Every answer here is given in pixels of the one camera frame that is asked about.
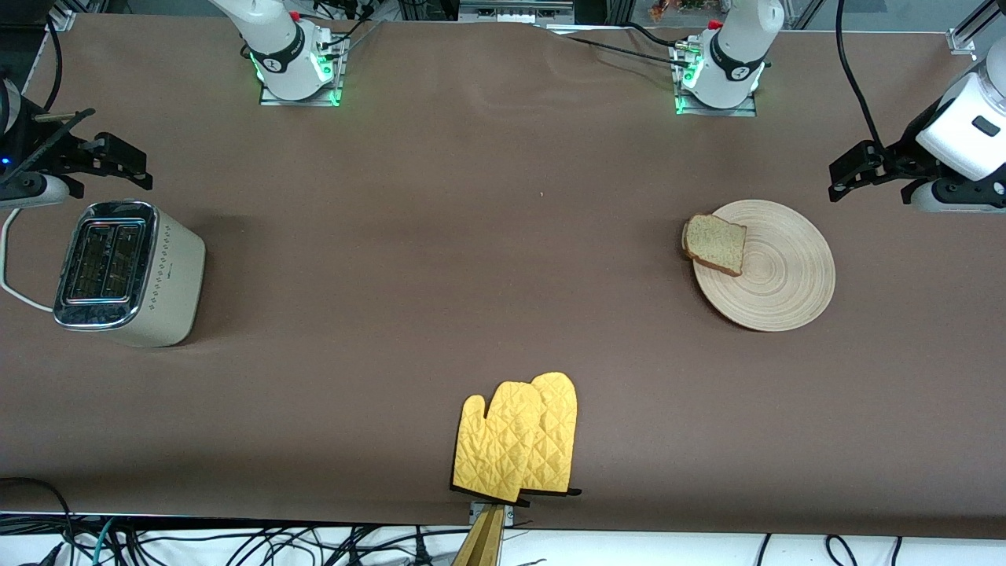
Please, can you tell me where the yellow quilted oven mitt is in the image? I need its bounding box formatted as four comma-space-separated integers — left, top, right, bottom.
450, 380, 545, 505
519, 371, 583, 498

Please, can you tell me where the black looped cable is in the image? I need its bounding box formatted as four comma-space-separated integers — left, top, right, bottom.
0, 476, 78, 545

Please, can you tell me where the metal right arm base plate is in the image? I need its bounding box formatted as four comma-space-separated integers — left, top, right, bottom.
259, 30, 348, 108

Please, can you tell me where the white toaster power cord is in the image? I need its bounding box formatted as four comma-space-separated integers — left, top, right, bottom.
0, 208, 56, 314

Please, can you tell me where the brass stand with metal bracket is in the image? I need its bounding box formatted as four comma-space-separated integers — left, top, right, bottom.
451, 502, 516, 566

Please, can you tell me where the aluminium frame profile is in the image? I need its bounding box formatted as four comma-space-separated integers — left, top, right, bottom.
945, 0, 1006, 57

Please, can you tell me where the black cable to arm base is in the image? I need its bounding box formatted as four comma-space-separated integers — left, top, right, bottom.
542, 22, 696, 65

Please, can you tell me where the teal cable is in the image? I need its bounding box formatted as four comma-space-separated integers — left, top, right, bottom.
91, 517, 120, 566

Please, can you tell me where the silver metal box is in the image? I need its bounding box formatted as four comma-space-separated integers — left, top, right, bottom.
457, 0, 576, 24

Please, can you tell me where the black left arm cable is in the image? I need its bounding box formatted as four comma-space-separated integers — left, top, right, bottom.
835, 0, 887, 152

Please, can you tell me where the brown table mat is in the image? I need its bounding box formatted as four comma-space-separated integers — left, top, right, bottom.
0, 11, 1006, 541

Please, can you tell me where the slice of brown bread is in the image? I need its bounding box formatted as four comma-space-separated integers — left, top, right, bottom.
681, 214, 749, 278

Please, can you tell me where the round wooden plate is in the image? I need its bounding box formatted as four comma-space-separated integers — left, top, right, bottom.
691, 199, 837, 333

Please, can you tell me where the cream chrome two-slot toaster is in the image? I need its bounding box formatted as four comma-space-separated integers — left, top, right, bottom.
53, 200, 207, 349

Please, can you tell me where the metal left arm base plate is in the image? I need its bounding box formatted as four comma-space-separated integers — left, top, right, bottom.
673, 41, 760, 118

